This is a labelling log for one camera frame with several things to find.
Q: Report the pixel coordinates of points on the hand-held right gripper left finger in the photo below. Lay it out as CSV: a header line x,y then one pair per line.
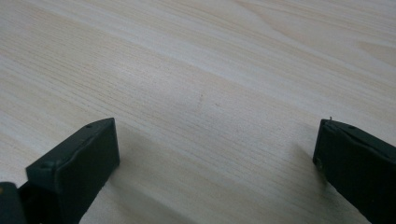
x,y
81,168

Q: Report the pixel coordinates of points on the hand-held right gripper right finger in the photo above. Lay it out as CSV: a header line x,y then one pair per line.
x,y
358,165

